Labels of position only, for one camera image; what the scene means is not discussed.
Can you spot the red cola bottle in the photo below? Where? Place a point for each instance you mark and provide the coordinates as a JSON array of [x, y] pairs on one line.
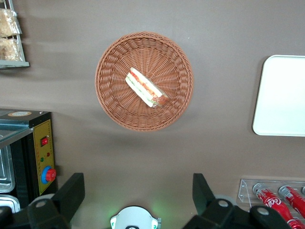
[[294, 199], [271, 202]]

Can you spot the black food warmer yellow panel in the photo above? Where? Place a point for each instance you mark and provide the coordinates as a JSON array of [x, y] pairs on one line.
[[28, 148]]

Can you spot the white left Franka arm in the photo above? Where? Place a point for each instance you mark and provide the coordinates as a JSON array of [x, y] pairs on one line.
[[134, 218]]

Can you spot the clear acrylic bottle rack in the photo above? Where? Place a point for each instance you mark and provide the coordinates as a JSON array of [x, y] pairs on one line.
[[244, 190]]

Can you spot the clear bag of rice snacks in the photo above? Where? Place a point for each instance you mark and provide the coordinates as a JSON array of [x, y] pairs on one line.
[[7, 22], [8, 48]]

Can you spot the cream plastic tray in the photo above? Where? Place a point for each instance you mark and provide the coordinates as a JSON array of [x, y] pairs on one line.
[[281, 95]]

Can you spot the large brown wicker basket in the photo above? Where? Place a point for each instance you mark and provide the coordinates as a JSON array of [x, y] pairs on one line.
[[119, 107]]

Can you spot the triangle sandwich with tomato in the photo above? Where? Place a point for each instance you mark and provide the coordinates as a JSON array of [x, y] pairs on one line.
[[143, 87]]

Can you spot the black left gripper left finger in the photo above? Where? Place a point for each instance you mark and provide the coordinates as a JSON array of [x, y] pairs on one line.
[[64, 200]]

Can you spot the steel warmer pan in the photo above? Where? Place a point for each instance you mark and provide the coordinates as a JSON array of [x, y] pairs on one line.
[[4, 171], [8, 204]]

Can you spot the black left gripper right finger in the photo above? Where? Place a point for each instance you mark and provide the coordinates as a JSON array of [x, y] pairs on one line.
[[205, 202]]

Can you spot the grey snack rack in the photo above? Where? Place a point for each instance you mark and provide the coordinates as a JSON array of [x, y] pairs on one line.
[[22, 57]]

